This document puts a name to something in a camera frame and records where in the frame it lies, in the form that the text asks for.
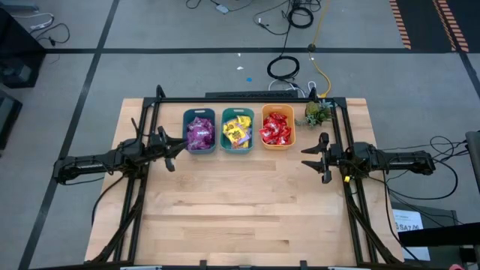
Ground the small potted succulent plant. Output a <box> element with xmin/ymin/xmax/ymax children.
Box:
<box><xmin>295</xmin><ymin>100</ymin><xmax>335</xmax><ymax>129</ymax></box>

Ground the white paper sheet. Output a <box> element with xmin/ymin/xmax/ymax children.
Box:
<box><xmin>391</xmin><ymin>208</ymin><xmax>431</xmax><ymax>263</ymax></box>

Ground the white cable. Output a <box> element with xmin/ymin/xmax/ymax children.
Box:
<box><xmin>268</xmin><ymin>78</ymin><xmax>318</xmax><ymax>99</ymax></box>
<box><xmin>13</xmin><ymin>13</ymin><xmax>56</xmax><ymax>31</ymax></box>

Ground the orange plastic bin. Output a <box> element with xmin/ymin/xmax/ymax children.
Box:
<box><xmin>260</xmin><ymin>103</ymin><xmax>297</xmax><ymax>152</ymax></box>

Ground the thin black floor cable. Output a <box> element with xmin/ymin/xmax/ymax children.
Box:
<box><xmin>29</xmin><ymin>22</ymin><xmax>71</xmax><ymax>48</ymax></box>

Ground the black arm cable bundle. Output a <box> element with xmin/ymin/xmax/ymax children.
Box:
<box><xmin>374</xmin><ymin>134</ymin><xmax>472</xmax><ymax>226</ymax></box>

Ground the black side table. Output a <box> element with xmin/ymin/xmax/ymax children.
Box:
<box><xmin>389</xmin><ymin>202</ymin><xmax>480</xmax><ymax>270</ymax></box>

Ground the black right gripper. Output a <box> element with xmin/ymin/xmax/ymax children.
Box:
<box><xmin>301</xmin><ymin>131</ymin><xmax>356</xmax><ymax>185</ymax></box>

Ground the teal green plastic bin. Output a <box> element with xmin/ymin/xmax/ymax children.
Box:
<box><xmin>219</xmin><ymin>107</ymin><xmax>255</xmax><ymax>155</ymax></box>

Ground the yellow cable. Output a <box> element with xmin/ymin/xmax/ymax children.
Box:
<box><xmin>307</xmin><ymin>0</ymin><xmax>333</xmax><ymax>99</ymax></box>

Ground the dark blue plastic bin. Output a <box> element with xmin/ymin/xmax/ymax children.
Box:
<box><xmin>181</xmin><ymin>108</ymin><xmax>217</xmax><ymax>155</ymax></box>

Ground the black desk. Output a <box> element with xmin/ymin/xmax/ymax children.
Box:
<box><xmin>0</xmin><ymin>7</ymin><xmax>47</xmax><ymax>89</ymax></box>

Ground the black coiled floor cable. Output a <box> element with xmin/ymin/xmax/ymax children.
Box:
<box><xmin>266</xmin><ymin>55</ymin><xmax>301</xmax><ymax>81</ymax></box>
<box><xmin>287</xmin><ymin>6</ymin><xmax>314</xmax><ymax>29</ymax></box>

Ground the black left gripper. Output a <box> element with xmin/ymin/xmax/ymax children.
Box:
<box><xmin>149</xmin><ymin>125</ymin><xmax>188</xmax><ymax>173</ymax></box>

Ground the black equipment case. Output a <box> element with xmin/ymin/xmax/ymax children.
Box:
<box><xmin>0</xmin><ymin>89</ymin><xmax>23</xmax><ymax>151</ymax></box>

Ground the black ribbed bar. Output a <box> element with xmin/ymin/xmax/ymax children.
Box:
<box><xmin>205</xmin><ymin>90</ymin><xmax>300</xmax><ymax>99</ymax></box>

